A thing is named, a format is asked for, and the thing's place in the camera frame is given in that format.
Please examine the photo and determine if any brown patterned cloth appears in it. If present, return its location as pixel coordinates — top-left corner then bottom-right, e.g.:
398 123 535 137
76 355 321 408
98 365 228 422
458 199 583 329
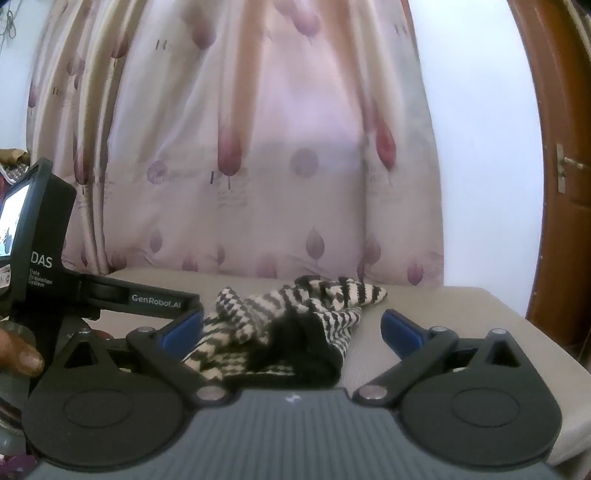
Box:
0 148 34 178

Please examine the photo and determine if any black and white knitted garment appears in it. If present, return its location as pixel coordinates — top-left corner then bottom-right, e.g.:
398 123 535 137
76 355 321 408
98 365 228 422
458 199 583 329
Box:
184 275 387 387

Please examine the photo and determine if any brass door handle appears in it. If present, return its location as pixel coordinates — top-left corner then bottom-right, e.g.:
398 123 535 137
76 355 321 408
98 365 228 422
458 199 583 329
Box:
555 143 591 195

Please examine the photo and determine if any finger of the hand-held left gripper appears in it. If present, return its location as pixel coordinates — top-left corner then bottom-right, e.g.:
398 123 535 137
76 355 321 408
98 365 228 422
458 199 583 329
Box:
78 274 205 320

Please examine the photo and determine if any person's left hand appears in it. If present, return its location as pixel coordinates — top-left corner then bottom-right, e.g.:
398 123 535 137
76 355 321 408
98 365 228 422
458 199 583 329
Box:
0 329 45 377

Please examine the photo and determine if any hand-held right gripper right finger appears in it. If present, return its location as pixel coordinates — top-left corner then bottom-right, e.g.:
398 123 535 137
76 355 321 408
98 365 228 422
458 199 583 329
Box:
353 309 531 408

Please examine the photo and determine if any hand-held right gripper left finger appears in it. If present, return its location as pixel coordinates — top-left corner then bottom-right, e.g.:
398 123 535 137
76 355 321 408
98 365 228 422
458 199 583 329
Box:
62 308 232 408

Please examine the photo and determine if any brown wooden door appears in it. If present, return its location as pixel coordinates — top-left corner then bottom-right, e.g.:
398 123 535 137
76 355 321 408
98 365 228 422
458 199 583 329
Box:
507 0 591 376

